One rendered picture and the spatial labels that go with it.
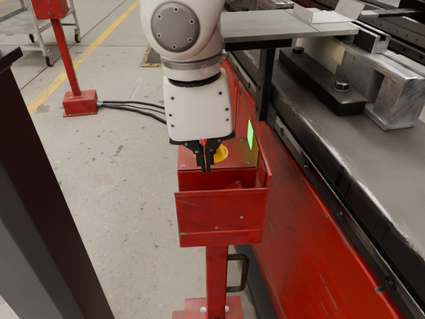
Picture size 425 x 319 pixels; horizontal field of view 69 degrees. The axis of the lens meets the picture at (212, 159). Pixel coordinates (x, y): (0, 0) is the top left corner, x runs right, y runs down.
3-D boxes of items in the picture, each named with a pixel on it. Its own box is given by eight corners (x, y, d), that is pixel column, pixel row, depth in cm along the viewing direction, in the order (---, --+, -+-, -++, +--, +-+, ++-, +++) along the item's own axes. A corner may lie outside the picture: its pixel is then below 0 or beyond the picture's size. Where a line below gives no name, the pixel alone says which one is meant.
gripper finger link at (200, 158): (201, 130, 51) (205, 162, 55) (182, 132, 51) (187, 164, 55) (202, 142, 48) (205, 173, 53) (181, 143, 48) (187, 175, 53)
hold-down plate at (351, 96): (277, 59, 80) (279, 48, 78) (296, 58, 81) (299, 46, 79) (337, 116, 57) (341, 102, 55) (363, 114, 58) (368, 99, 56)
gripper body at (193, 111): (227, 52, 45) (230, 118, 52) (158, 60, 45) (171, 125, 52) (233, 73, 40) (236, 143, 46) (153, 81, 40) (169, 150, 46)
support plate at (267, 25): (205, 18, 68) (204, 12, 68) (314, 12, 72) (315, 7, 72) (223, 43, 54) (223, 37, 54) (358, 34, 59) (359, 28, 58)
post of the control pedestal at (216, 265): (207, 314, 103) (203, 200, 70) (222, 312, 103) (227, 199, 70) (207, 331, 99) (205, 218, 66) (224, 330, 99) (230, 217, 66)
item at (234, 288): (224, 287, 91) (226, 250, 79) (244, 286, 91) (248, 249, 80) (224, 295, 89) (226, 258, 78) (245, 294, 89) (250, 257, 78)
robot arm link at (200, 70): (222, 37, 45) (224, 58, 46) (162, 44, 45) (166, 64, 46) (229, 58, 38) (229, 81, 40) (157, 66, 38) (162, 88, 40)
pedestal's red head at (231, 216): (181, 180, 75) (176, 115, 64) (246, 176, 76) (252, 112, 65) (179, 248, 60) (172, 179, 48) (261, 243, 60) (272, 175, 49)
